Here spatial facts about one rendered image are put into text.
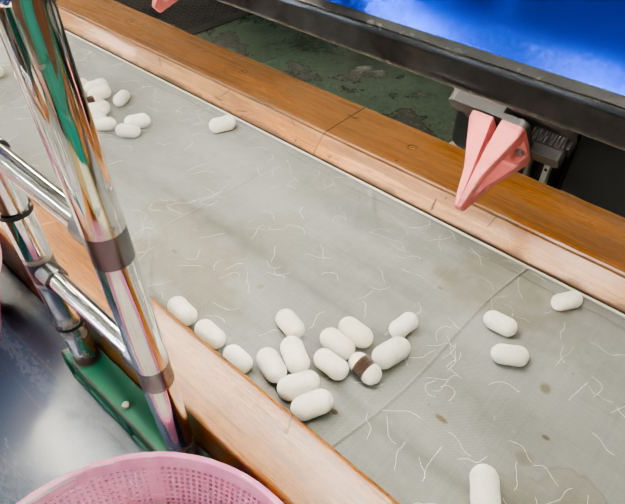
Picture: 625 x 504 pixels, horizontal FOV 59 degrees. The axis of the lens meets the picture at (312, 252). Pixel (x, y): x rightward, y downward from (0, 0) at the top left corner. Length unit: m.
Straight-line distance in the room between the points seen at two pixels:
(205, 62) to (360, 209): 0.41
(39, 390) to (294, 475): 0.30
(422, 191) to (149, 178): 0.34
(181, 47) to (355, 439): 0.73
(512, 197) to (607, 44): 0.44
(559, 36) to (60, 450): 0.51
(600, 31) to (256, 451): 0.34
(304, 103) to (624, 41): 0.61
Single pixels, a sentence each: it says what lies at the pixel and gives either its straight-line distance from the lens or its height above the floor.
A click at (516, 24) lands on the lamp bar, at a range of 0.25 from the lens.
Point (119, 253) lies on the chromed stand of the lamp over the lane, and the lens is 0.30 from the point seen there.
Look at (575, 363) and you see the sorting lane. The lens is 0.56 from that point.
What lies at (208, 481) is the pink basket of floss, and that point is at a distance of 0.45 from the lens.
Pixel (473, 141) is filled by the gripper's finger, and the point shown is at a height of 0.91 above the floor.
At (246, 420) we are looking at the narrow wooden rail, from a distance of 0.45.
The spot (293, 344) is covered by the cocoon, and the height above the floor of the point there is 0.76.
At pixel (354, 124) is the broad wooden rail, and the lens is 0.76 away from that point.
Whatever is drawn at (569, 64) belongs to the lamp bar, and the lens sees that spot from 0.24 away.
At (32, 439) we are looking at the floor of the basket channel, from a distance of 0.60.
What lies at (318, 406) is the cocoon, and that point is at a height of 0.76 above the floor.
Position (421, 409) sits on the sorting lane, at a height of 0.74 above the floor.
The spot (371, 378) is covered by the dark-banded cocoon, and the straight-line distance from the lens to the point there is 0.48.
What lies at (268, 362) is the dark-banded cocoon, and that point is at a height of 0.76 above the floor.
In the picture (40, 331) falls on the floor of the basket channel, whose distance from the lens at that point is 0.68.
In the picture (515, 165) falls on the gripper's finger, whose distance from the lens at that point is 0.51.
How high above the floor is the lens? 1.16
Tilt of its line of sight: 44 degrees down
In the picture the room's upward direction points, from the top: straight up
